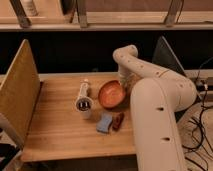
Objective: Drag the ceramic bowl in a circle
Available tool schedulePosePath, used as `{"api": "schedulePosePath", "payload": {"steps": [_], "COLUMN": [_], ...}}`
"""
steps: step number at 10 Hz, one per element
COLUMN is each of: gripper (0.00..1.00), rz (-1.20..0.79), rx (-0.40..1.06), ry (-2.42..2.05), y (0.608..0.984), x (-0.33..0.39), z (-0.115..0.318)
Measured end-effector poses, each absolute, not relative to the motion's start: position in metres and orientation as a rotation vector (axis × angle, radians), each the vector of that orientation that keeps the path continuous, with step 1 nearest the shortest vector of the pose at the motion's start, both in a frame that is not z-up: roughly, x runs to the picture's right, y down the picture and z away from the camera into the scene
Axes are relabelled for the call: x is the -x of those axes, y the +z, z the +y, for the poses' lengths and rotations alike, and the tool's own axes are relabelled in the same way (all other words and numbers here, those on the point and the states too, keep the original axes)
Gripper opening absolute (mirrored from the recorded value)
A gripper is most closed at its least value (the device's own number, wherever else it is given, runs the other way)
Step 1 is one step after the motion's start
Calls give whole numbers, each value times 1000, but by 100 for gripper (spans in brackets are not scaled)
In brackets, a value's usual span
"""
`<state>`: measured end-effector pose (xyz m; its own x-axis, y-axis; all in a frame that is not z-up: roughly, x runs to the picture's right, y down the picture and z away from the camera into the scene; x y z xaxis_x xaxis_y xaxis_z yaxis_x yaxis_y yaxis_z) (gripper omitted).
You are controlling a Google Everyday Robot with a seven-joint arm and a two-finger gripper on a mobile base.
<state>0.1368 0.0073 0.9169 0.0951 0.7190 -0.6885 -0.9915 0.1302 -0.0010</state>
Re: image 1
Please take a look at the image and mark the left wooden side panel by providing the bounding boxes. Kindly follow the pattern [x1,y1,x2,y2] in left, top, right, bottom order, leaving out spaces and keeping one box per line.
[0,39,40,148]

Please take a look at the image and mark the blue sponge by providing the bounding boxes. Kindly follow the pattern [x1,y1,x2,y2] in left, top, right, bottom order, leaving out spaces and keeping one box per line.
[96,113,113,133]

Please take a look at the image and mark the dark right side panel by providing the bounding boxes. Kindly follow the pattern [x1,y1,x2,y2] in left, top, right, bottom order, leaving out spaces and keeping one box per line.
[152,36,185,76]

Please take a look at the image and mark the orange ceramic bowl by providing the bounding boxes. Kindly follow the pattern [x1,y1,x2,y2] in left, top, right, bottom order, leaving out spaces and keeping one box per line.
[98,80,126,109]

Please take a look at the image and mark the wooden shelf rail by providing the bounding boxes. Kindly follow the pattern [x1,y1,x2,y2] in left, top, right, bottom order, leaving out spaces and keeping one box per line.
[0,0,213,33]

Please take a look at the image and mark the black cables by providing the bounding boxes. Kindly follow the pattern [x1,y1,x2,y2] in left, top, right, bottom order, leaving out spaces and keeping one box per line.
[181,56,213,171]

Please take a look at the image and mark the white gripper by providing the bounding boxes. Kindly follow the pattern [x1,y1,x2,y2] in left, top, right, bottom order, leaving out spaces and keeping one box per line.
[118,66,137,88]

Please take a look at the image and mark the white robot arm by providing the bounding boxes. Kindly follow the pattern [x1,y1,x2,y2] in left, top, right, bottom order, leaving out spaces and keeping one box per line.
[113,45,197,171]

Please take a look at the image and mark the dark red brown object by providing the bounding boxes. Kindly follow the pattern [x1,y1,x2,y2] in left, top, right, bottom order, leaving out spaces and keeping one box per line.
[112,113,124,131]

